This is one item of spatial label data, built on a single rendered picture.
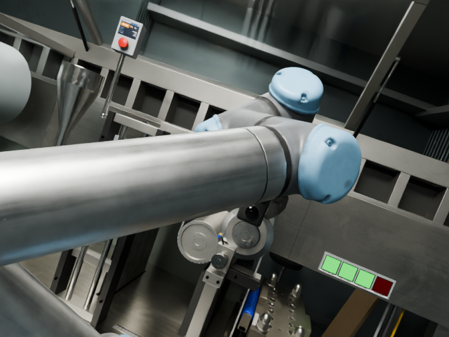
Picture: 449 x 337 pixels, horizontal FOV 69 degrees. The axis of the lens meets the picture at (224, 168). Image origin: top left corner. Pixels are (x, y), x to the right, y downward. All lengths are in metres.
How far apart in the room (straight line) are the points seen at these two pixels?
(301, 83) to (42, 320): 0.43
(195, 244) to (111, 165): 0.73
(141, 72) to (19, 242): 1.21
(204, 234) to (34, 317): 0.59
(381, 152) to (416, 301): 0.52
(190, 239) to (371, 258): 0.65
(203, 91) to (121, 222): 1.08
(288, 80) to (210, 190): 0.25
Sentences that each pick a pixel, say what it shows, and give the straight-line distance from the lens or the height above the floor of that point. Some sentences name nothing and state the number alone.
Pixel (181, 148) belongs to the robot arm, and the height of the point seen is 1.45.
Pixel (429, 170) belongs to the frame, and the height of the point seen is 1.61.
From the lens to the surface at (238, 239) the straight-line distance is 0.90.
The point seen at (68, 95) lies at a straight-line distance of 1.20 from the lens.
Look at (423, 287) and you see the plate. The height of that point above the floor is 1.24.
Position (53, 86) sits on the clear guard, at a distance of 1.55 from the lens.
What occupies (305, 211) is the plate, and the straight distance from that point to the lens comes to 1.22.
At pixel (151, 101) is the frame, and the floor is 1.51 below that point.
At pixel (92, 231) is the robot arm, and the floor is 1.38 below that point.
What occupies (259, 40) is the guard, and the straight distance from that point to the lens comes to 1.10.
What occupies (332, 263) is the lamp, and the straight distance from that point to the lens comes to 1.26.
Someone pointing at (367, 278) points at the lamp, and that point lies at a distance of 1.29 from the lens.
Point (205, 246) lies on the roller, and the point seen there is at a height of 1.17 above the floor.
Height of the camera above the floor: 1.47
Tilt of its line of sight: 5 degrees down
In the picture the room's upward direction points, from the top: 20 degrees clockwise
